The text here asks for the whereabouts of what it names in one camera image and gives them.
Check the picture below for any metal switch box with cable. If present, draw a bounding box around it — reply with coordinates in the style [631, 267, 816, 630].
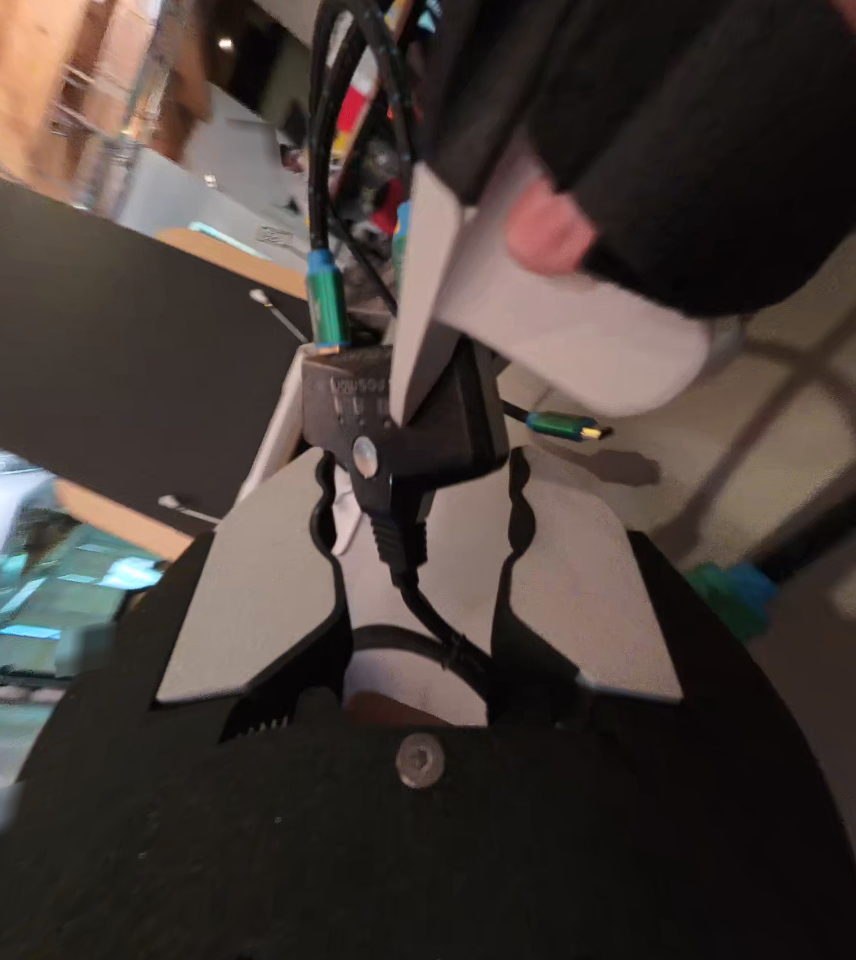
[300, 345, 511, 706]

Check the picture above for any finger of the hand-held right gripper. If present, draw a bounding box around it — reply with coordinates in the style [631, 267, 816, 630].
[389, 161, 475, 429]

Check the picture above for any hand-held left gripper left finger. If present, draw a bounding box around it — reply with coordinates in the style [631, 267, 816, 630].
[154, 447, 354, 706]

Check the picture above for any person's right hand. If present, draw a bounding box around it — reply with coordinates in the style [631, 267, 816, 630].
[506, 178, 600, 277]

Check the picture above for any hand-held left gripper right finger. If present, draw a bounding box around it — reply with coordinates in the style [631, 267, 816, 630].
[489, 447, 684, 725]

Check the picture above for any book stand with black board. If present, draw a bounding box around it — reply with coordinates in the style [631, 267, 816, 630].
[0, 176, 324, 564]

